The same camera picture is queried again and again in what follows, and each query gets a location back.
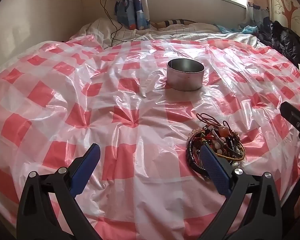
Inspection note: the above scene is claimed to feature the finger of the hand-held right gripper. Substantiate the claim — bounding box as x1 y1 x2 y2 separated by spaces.
280 101 300 134

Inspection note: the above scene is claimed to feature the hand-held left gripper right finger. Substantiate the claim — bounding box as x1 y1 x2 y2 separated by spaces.
199 144 283 240

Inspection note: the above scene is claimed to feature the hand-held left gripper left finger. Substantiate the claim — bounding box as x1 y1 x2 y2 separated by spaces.
16 143 102 240

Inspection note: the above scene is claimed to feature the pile of mixed jewelry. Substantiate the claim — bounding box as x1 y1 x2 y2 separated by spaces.
186 113 246 174

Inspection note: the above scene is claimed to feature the round metal tin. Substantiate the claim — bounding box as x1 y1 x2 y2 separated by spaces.
166 58 205 91

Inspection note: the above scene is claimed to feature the red checkered plastic sheet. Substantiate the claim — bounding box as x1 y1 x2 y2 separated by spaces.
0 35 300 240

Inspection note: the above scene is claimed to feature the black puffer jacket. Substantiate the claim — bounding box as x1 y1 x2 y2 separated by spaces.
256 20 300 66

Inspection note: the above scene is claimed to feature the blue plastic bag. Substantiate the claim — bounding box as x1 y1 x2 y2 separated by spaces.
215 23 253 34

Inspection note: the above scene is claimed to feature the pink cartoon curtain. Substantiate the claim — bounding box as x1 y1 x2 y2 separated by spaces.
245 0 273 31

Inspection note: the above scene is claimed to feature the striped pillow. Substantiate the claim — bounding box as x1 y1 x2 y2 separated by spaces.
150 19 198 29

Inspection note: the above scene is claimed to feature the blue cartoon curtain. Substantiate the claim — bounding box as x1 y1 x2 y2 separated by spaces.
114 0 151 31

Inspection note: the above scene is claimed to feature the black charging cable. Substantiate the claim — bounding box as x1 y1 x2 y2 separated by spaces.
101 0 138 46

